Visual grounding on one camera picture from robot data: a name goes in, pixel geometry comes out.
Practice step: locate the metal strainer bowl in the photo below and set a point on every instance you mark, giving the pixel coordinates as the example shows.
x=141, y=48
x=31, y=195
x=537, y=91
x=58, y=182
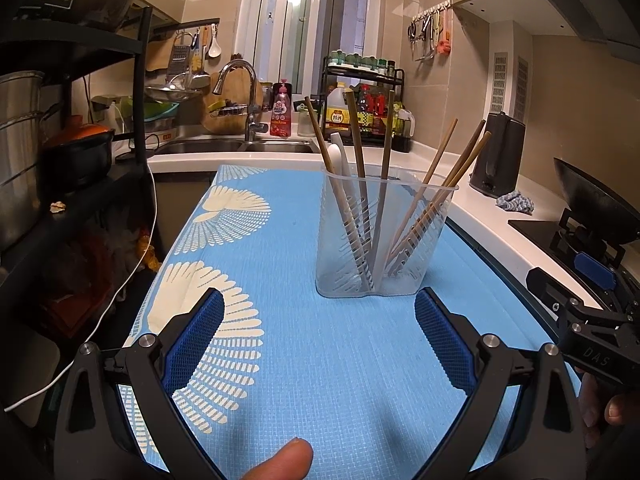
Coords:
x=175, y=90

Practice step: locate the black pot with orange lid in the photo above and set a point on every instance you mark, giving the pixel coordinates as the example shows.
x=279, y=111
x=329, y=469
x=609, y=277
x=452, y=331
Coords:
x=75, y=160

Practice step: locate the pink detergent bottle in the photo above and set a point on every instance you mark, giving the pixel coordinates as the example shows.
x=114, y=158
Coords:
x=281, y=115

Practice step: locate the black metal shelf rack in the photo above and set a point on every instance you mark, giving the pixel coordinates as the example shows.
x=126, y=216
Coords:
x=142, y=85

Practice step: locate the person's right hand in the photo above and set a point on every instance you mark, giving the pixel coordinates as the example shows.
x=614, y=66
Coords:
x=620, y=407

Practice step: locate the grey range hood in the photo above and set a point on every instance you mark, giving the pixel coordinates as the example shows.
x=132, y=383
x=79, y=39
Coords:
x=590, y=0

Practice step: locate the row of green-lid spice jars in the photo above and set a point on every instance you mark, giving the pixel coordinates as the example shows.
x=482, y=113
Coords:
x=360, y=59

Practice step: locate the wooden cutting board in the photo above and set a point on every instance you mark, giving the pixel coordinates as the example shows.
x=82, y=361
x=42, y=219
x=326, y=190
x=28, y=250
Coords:
x=225, y=120

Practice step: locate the white hanging ladle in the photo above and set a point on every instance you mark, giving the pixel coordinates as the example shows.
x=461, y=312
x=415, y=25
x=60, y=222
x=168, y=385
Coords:
x=214, y=49

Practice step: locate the hanging scissors and kitchen tools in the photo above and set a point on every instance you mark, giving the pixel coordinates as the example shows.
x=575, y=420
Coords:
x=430, y=32

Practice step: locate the oil bottle with yellow label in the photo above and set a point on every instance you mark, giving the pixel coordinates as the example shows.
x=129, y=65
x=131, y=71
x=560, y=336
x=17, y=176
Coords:
x=337, y=115

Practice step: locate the person's left hand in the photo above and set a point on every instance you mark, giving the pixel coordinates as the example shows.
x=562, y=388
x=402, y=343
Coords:
x=280, y=462

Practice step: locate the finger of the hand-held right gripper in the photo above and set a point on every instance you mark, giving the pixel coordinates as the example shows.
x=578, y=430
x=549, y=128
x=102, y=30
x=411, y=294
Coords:
x=545, y=290
x=592, y=267

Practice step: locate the black wok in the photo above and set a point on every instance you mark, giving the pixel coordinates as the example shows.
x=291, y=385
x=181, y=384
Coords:
x=595, y=200

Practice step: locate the steel kitchen faucet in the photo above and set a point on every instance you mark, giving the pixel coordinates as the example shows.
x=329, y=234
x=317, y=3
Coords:
x=251, y=110

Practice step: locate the stacked stainless steel pots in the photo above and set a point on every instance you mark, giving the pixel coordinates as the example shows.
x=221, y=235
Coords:
x=20, y=160

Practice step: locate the white framed window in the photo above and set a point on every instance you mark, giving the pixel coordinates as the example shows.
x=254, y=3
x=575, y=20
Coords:
x=300, y=25

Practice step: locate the white wall vent grille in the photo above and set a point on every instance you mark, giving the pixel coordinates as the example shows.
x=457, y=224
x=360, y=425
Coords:
x=500, y=77
x=522, y=90

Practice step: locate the grey-blue dish cloth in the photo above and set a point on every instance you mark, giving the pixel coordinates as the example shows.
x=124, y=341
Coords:
x=515, y=202

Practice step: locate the stainless steel sink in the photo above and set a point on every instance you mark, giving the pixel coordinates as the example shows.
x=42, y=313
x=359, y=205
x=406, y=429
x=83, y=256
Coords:
x=200, y=147

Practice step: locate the clear plastic utensil holder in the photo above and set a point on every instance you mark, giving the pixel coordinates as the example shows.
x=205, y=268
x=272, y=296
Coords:
x=330, y=270

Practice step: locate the blue patterned tablecloth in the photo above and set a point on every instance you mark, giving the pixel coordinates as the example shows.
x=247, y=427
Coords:
x=300, y=360

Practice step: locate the black gas stove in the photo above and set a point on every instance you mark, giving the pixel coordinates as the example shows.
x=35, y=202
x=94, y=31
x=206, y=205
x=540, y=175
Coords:
x=535, y=227

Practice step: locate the black electric kettle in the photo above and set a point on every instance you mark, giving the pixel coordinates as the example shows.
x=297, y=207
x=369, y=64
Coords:
x=500, y=160

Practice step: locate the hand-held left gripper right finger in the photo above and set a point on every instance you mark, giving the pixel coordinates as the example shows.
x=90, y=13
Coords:
x=445, y=350

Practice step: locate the cluster of sauce bottles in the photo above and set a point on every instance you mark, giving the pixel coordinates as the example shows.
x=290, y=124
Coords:
x=372, y=110

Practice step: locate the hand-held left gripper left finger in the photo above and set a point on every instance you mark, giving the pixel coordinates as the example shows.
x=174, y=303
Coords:
x=195, y=350

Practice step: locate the green plastic basin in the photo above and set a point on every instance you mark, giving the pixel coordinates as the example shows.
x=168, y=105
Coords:
x=150, y=110

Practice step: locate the black spice rack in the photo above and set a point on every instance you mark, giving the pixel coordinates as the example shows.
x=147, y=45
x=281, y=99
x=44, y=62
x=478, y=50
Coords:
x=360, y=74

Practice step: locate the metal grater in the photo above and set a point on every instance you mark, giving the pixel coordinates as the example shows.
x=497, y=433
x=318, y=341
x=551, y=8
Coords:
x=181, y=60

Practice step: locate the small beige lump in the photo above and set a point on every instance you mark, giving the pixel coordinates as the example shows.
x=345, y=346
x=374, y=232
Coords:
x=58, y=207

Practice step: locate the red plastic bag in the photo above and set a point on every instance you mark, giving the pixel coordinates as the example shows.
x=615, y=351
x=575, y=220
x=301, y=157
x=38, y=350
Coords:
x=95, y=270

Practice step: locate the small clear container green lid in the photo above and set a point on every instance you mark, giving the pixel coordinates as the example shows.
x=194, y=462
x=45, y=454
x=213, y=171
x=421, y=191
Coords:
x=306, y=122

